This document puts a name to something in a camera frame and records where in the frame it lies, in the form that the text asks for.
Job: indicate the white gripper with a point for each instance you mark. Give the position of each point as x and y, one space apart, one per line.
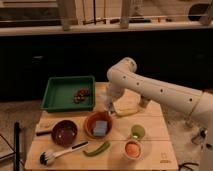
113 93

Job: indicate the grey towel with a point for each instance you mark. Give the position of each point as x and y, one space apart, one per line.
105 100

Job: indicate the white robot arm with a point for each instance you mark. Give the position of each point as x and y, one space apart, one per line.
195 103

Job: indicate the orange bowl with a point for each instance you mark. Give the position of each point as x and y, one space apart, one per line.
90 120

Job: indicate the metal can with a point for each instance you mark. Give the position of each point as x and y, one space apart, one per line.
144 102

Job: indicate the brown grape bunch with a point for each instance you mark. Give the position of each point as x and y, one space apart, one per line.
81 95

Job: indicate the blue sponge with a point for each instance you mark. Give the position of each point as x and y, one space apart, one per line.
100 128

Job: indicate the green plastic tray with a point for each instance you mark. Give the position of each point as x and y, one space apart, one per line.
59 94

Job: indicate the green chili pepper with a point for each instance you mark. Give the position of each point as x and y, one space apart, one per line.
99 150

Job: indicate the white cup with orange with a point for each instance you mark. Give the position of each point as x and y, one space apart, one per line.
132 150

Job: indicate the white dish brush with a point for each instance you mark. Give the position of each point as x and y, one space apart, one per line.
49 156

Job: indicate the purple bowl with handle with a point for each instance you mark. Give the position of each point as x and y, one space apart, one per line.
63 133

